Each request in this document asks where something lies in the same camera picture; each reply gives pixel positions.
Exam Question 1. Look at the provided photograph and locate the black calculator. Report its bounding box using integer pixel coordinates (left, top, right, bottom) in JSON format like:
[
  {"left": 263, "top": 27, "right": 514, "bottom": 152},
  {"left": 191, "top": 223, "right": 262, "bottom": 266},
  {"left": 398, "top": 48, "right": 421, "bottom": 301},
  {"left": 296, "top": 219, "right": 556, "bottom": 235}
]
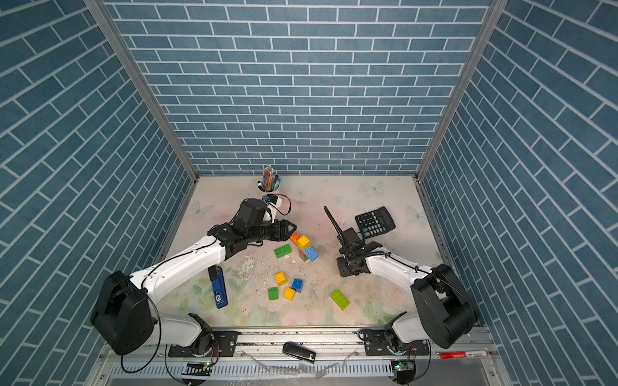
[{"left": 355, "top": 206, "right": 396, "bottom": 238}]

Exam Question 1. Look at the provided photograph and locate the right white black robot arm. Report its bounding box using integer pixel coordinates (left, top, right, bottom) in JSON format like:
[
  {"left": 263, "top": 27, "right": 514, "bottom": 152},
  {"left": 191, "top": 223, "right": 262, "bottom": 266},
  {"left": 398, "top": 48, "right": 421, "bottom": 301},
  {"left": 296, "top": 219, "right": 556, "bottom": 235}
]
[{"left": 337, "top": 228, "right": 478, "bottom": 353}]

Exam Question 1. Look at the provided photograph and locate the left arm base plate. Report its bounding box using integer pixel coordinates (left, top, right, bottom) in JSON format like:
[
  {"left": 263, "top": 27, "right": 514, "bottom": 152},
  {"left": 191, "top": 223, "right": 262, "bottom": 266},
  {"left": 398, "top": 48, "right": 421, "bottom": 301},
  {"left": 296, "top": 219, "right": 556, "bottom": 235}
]
[{"left": 167, "top": 331, "right": 239, "bottom": 358}]

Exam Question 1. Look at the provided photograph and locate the yellow lego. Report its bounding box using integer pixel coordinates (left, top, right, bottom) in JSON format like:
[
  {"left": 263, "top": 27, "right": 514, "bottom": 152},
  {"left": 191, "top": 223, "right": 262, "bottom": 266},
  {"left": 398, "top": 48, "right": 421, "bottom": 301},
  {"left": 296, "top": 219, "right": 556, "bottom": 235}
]
[
  {"left": 297, "top": 236, "right": 311, "bottom": 251},
  {"left": 275, "top": 272, "right": 287, "bottom": 286},
  {"left": 283, "top": 287, "right": 296, "bottom": 302}
]

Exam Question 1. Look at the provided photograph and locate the red marker pen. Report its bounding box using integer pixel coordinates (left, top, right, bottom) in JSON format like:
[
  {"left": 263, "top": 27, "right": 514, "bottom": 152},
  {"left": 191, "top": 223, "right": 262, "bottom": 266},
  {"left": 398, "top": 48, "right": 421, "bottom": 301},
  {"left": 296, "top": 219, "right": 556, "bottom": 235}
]
[{"left": 439, "top": 351, "right": 489, "bottom": 360}]

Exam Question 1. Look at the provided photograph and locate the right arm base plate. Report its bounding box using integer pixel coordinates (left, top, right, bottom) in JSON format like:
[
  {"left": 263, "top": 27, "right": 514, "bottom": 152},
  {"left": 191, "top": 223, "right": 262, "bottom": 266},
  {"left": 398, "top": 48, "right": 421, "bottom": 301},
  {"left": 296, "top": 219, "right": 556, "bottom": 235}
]
[{"left": 357, "top": 328, "right": 431, "bottom": 356}]

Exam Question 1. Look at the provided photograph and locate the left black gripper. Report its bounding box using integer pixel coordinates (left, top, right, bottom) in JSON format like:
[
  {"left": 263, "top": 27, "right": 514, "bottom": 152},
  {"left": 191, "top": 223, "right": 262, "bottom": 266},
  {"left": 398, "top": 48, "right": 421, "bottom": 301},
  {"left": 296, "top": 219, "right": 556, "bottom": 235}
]
[{"left": 246, "top": 219, "right": 299, "bottom": 244}]

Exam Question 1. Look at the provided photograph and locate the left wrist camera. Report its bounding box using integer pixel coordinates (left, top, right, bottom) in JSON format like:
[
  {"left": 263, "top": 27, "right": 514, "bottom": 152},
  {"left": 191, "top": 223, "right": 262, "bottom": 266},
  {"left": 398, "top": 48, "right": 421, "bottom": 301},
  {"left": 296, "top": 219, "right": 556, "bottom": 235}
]
[{"left": 262, "top": 194, "right": 282, "bottom": 209}]

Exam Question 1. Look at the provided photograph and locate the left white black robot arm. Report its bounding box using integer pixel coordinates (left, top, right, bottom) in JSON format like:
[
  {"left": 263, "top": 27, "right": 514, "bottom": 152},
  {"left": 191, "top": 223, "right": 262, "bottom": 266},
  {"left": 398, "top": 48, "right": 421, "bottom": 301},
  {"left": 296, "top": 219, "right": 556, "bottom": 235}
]
[{"left": 90, "top": 194, "right": 296, "bottom": 356}]

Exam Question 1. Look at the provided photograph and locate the yellow lego bottom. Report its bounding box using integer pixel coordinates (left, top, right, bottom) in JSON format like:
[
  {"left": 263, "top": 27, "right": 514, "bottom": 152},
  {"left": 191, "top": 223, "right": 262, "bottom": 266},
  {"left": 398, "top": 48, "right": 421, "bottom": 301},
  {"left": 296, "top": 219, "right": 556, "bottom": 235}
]
[{"left": 283, "top": 287, "right": 296, "bottom": 302}]

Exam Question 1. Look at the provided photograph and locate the black remote on rail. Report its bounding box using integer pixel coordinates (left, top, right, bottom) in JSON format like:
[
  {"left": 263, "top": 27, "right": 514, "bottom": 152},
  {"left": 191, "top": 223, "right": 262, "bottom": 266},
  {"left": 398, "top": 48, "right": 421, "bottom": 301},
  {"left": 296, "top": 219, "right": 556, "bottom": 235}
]
[{"left": 282, "top": 342, "right": 316, "bottom": 363}]

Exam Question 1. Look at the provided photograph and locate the long orange lego brick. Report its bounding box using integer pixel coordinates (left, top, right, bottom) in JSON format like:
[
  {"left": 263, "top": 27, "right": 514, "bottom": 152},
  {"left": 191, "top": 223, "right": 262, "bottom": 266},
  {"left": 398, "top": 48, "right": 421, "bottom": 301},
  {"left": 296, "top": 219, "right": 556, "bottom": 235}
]
[{"left": 290, "top": 233, "right": 300, "bottom": 245}]

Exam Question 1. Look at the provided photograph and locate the small green lego bottom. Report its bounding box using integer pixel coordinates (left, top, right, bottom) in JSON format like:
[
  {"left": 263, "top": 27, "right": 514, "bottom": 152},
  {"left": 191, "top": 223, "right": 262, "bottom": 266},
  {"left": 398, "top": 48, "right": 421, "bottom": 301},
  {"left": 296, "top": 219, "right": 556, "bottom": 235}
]
[{"left": 268, "top": 287, "right": 279, "bottom": 301}]

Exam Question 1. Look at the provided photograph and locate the small blue lego lower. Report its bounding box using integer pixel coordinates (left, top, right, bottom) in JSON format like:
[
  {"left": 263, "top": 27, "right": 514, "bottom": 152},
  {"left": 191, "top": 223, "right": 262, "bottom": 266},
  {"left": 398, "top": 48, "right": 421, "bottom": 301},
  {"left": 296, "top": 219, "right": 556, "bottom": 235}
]
[{"left": 291, "top": 279, "right": 304, "bottom": 293}]

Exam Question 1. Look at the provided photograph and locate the blue black usb device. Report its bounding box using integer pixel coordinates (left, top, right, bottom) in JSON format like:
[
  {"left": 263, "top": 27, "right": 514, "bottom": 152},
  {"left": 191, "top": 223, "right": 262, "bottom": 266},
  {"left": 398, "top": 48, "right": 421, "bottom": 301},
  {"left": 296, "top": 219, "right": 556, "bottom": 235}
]
[{"left": 208, "top": 265, "right": 229, "bottom": 309}]

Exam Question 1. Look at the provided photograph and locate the long light blue lego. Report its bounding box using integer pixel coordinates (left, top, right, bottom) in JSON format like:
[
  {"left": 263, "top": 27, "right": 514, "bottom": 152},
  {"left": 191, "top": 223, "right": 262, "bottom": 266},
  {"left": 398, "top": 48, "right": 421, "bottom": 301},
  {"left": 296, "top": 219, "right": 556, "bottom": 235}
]
[{"left": 304, "top": 246, "right": 319, "bottom": 262}]

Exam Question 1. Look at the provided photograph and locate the long lime lego brick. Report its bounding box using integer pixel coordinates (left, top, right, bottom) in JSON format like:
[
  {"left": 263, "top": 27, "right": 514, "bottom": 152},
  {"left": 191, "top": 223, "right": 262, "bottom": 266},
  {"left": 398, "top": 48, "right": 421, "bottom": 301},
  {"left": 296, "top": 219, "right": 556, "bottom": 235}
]
[{"left": 330, "top": 289, "right": 350, "bottom": 310}]

